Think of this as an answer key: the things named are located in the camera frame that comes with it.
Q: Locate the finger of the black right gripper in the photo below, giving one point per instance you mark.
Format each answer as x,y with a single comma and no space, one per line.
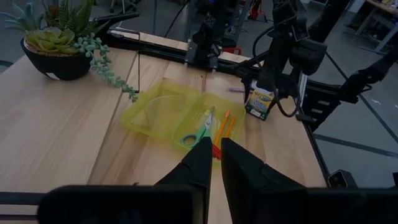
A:
284,95
249,87

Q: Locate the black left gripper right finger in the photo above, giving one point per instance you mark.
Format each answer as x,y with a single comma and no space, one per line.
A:
242,174

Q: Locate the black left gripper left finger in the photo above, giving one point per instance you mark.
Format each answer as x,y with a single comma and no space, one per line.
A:
199,165

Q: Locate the purple pen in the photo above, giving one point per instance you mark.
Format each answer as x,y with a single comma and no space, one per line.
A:
236,90

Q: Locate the yellow green crayon box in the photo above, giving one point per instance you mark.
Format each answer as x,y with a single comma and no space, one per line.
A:
259,104

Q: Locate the green scissors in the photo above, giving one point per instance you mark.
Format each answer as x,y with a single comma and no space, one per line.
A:
202,132

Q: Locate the orange pencil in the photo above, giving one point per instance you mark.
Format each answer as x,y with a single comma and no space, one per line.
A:
221,127
230,127

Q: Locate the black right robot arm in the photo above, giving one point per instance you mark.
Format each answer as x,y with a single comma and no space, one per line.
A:
367,77

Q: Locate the yellow translucent pencil case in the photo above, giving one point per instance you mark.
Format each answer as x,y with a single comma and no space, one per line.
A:
161,109

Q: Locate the desk with grey legs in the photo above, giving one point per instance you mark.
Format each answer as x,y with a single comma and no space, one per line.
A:
382,34

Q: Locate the succulent plant in black pot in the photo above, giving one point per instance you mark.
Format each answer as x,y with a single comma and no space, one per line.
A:
53,40

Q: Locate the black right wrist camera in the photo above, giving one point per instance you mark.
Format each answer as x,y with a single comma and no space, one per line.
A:
308,56

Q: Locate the small black camera box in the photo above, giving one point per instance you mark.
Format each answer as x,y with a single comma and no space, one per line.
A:
340,179

